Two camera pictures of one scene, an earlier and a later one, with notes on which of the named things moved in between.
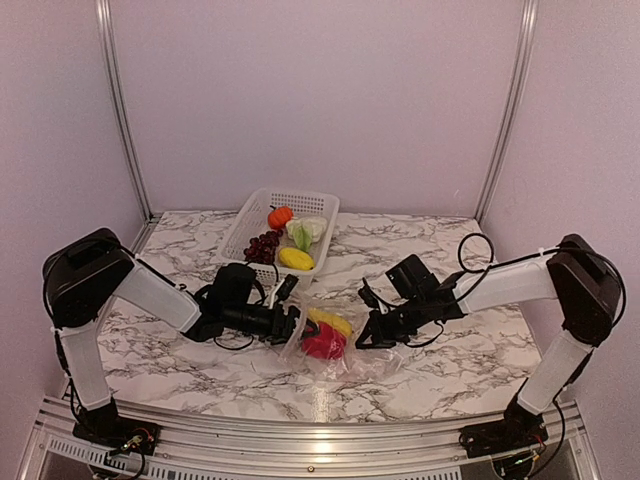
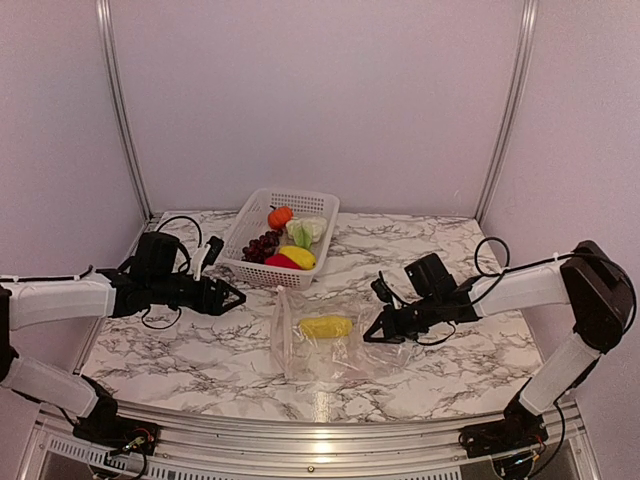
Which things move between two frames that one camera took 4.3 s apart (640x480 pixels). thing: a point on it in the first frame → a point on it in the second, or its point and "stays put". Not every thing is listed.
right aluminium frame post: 527,29 stays put
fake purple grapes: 263,249 stays put
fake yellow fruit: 296,259 stays put
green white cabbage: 306,230 stays put
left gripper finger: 311,329 → 235,303
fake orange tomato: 279,217 stays put
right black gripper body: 398,328 stays put
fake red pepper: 329,344 → 281,260
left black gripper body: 279,335 → 202,303
